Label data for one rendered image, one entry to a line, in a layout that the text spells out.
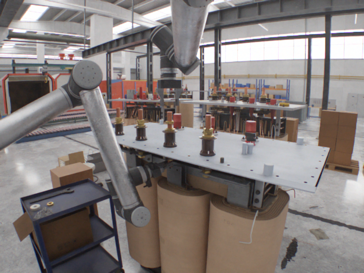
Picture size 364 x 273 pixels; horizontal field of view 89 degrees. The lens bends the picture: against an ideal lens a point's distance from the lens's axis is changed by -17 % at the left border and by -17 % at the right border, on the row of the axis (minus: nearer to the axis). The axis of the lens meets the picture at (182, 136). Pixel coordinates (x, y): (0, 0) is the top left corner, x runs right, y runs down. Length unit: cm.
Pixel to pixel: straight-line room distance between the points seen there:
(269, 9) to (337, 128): 584
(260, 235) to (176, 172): 61
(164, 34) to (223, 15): 959
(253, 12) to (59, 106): 934
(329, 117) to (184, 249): 471
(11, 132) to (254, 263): 142
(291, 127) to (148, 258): 467
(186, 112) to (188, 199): 704
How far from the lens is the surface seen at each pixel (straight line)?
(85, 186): 209
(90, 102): 107
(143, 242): 194
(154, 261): 206
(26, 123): 124
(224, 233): 128
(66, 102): 126
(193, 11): 54
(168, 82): 126
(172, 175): 141
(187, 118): 832
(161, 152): 121
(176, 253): 165
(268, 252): 133
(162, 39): 111
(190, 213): 140
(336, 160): 577
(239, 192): 116
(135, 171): 126
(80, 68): 108
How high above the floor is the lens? 169
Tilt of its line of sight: 12 degrees down
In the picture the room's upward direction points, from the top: straight up
